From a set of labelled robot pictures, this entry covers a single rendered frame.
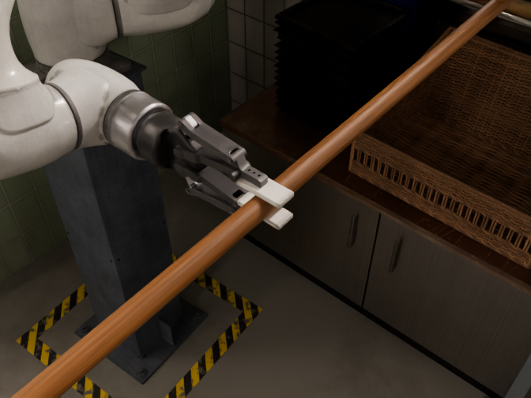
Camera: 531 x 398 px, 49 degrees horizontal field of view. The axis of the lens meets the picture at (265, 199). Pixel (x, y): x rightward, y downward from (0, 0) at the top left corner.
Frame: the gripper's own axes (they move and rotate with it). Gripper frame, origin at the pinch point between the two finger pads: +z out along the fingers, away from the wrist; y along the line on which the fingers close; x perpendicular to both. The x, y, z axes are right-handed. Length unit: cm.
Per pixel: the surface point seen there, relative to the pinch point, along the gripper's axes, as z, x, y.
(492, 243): 16, -72, 60
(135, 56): -122, -75, 61
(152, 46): -122, -83, 61
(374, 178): -19, -72, 59
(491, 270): 19, -66, 63
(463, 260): 12, -67, 65
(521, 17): -7, -117, 24
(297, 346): -24, -47, 120
